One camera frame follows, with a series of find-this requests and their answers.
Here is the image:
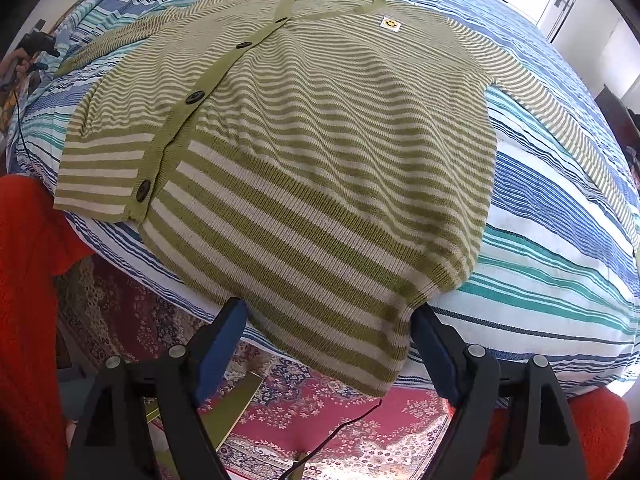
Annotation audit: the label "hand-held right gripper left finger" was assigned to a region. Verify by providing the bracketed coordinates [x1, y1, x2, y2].
[65, 297, 249, 480]

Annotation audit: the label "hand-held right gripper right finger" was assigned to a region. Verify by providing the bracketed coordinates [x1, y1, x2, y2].
[410, 304, 589, 480]

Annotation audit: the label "green striped knit cardigan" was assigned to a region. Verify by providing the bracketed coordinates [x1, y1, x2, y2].
[52, 0, 640, 398]

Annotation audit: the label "olive metal bar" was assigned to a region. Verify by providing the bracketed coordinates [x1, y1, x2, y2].
[145, 372, 264, 462]

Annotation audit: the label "red floral patterned rug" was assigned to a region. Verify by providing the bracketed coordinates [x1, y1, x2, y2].
[54, 255, 471, 480]

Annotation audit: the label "blue teal striped bedspread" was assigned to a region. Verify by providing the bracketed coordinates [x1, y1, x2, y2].
[7, 0, 640, 401]

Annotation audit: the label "dark wooden furniture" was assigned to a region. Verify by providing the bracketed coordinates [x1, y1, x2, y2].
[596, 84, 640, 161]

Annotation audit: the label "white wardrobe doors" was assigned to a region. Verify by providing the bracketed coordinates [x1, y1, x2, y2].
[492, 0, 640, 102]

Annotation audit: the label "thin black cable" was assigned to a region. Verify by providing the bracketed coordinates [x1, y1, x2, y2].
[12, 82, 32, 155]

